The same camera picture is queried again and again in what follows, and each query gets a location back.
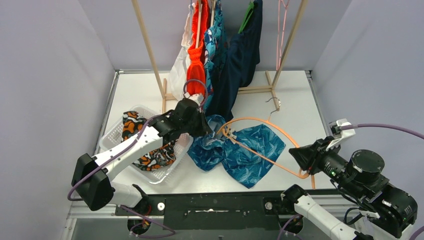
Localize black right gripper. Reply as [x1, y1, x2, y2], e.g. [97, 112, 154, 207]
[289, 134, 366, 197]

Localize orange wooden hanger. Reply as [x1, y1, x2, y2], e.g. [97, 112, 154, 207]
[215, 96, 317, 190]

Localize blue leaf print shorts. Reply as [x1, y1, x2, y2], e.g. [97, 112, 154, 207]
[187, 115, 286, 189]

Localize camouflage orange black shorts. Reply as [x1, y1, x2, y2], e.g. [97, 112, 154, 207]
[120, 110, 177, 172]

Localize pink wire hanger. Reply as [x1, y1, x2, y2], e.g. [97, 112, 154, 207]
[275, 0, 290, 70]

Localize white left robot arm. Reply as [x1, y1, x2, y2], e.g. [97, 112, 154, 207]
[67, 94, 212, 214]

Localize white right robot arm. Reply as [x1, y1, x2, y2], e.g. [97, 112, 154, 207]
[281, 136, 418, 240]

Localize orange mesh shorts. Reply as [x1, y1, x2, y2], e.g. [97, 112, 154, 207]
[186, 0, 210, 95]

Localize navy blue shorts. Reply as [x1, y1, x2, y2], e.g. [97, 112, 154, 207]
[205, 0, 263, 121]

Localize teal shark print shorts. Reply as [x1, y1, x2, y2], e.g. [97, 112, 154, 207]
[203, 0, 228, 111]

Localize left wooden hanger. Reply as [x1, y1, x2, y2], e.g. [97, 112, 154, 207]
[195, 0, 203, 48]

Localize green hanger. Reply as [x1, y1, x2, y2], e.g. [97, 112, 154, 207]
[237, 1, 255, 34]

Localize white garment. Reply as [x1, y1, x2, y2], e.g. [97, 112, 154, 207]
[168, 2, 196, 101]

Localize wooden clothes rack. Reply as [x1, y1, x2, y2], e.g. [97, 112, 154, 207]
[131, 0, 309, 112]

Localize white plastic basket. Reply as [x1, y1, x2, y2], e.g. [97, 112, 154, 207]
[99, 105, 193, 185]

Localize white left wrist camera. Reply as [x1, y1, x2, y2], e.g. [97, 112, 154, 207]
[183, 92, 205, 106]

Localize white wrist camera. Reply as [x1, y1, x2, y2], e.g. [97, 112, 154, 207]
[326, 118, 356, 151]
[183, 92, 205, 106]

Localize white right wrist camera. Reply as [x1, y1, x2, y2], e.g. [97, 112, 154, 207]
[326, 118, 356, 151]

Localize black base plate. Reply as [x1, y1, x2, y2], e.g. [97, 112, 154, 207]
[134, 191, 295, 231]

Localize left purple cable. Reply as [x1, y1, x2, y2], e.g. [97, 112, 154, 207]
[67, 78, 210, 240]

